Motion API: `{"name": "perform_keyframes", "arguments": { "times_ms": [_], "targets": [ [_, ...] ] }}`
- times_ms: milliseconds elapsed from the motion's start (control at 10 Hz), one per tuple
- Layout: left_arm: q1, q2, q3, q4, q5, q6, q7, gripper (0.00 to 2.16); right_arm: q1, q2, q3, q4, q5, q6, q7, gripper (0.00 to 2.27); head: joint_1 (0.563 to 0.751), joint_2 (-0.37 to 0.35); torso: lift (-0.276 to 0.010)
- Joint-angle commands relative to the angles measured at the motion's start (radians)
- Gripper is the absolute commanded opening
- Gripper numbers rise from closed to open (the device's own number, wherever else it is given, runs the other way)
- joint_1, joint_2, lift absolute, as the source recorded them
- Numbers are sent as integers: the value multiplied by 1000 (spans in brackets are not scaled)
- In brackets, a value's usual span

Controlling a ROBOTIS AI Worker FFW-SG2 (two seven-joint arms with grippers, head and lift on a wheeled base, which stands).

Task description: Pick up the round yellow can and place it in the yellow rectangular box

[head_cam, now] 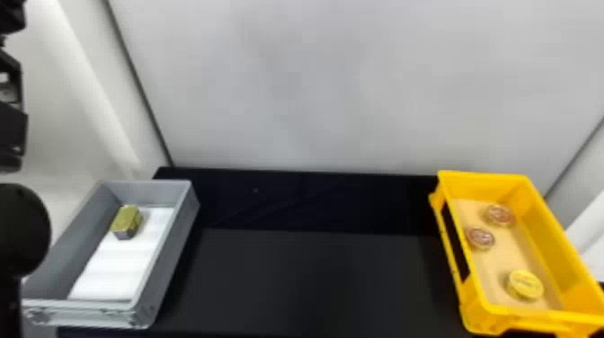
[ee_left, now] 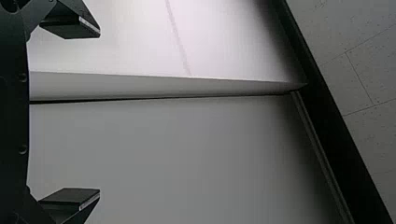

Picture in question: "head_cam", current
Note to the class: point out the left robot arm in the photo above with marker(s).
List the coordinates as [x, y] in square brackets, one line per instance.
[19, 231]

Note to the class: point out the round yellow can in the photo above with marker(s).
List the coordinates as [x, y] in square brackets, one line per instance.
[524, 284]

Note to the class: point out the white slab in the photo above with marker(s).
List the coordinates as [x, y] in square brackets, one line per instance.
[118, 264]

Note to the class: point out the grey crate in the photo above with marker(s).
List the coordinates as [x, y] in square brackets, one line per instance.
[61, 255]

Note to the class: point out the yellow crate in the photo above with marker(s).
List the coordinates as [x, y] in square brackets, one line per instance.
[552, 226]

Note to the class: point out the black equipment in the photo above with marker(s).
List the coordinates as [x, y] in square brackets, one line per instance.
[9, 118]

